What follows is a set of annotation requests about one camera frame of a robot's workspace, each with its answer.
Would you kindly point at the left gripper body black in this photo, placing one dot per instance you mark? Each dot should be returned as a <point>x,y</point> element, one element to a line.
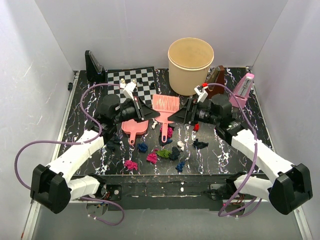
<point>129,112</point>

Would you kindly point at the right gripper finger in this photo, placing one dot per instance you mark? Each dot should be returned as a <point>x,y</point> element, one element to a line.
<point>189,102</point>
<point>181,116</point>

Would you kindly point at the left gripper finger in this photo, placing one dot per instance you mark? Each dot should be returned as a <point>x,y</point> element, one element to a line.
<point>147,113</point>
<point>140,103</point>

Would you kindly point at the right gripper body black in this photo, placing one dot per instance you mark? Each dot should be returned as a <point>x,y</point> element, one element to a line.
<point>202,114</point>

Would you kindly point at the pink hand brush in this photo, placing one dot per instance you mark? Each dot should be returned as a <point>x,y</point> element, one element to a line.
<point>166,105</point>

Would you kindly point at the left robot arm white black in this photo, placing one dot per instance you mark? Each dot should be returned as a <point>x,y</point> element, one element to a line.
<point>52,185</point>

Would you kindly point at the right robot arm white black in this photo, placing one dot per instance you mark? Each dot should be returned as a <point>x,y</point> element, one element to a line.
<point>287,185</point>

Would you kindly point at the dark scrap by left arm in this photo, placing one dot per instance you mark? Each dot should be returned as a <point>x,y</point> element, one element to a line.
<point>113,143</point>

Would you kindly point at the pink dustpan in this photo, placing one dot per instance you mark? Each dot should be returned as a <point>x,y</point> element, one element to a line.
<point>133,129</point>

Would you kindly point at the red paper scrap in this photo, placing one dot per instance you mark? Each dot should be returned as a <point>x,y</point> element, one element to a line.
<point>196,127</point>

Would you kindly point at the white scrap strip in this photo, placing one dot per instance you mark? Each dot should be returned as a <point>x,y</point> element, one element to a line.
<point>154,124</point>

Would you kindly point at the magenta scrap upper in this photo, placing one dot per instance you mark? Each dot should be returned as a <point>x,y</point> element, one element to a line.
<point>169,132</point>

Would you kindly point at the black chess piece edge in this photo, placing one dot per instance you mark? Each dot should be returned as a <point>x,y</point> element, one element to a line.
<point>152,86</point>

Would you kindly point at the navy scrap under magenta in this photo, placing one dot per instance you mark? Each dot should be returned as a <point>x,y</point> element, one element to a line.
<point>168,141</point>

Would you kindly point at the black grey chessboard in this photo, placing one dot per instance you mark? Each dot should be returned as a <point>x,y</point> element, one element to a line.
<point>142,90</point>

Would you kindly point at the small white scrap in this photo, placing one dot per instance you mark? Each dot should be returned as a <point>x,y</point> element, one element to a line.
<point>181,145</point>

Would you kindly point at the dark navy scrap right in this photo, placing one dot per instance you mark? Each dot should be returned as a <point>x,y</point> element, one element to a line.
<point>200,144</point>

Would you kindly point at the navy scrap left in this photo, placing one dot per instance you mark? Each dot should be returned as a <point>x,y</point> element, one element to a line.
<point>142,147</point>

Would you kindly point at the brown metronome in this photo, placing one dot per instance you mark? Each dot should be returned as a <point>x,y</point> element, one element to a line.
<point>216,75</point>

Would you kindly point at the black scrap centre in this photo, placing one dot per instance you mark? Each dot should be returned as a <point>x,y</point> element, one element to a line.
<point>175,152</point>

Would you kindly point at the green paper scrap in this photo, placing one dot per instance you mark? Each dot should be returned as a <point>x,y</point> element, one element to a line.
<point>164,153</point>

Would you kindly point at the pink metronome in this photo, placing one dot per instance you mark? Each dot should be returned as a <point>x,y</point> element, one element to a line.
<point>242,91</point>

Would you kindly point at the magenta scrap middle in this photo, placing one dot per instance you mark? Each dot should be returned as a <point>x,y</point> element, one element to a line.
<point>152,158</point>

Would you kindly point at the beige plastic bucket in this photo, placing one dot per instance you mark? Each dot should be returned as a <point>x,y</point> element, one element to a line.
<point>189,60</point>

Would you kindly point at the black metronome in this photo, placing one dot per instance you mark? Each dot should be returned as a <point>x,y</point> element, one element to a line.
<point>95,72</point>

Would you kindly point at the blue scrap front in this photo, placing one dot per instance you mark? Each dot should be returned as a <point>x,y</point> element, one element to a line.
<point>180,167</point>

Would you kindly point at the magenta scrap front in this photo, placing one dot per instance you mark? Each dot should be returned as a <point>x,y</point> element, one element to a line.
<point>131,165</point>

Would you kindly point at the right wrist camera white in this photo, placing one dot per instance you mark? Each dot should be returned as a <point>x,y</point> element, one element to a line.
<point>201,92</point>

